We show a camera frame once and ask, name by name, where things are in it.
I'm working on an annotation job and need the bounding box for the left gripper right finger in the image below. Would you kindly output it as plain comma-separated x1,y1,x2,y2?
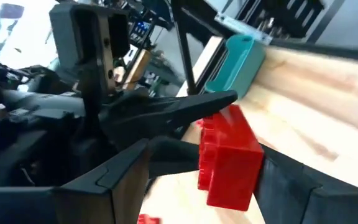
253,145,323,224

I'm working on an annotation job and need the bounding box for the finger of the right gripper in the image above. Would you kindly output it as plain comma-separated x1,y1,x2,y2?
99,90,238,147
149,136,200,180

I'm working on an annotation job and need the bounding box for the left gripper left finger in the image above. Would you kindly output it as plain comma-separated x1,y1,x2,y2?
54,139,151,224

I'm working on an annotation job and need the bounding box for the small red toy block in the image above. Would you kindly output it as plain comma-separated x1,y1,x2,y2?
137,213,161,224

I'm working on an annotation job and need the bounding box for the teal green plastic bin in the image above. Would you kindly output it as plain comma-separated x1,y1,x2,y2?
204,34,267,100

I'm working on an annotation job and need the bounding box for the black lit computer tower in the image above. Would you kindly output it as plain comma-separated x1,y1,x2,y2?
128,17,157,49

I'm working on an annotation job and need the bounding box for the silver frame bracket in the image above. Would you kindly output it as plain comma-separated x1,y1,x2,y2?
214,12,273,44

